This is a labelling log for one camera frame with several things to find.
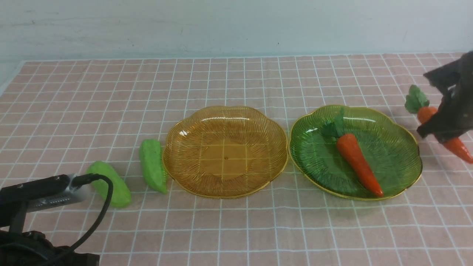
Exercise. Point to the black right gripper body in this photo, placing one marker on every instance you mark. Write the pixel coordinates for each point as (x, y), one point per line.
(457, 102)

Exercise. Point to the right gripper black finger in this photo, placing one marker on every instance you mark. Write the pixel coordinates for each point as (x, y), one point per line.
(443, 77)
(440, 125)

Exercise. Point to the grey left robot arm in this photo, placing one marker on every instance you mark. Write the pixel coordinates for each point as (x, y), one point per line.
(31, 248)

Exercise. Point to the green plastic plate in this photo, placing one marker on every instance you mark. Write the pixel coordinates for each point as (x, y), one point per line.
(321, 142)

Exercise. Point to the pink checkered tablecloth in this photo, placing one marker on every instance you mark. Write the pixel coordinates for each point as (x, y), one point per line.
(58, 117)

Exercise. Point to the amber plastic plate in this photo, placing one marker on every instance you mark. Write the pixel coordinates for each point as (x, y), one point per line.
(225, 152)

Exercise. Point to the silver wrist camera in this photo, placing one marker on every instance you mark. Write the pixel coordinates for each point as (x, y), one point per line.
(38, 195)

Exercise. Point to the orange toy carrot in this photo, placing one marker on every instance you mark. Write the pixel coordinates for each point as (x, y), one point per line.
(356, 157)
(417, 103)

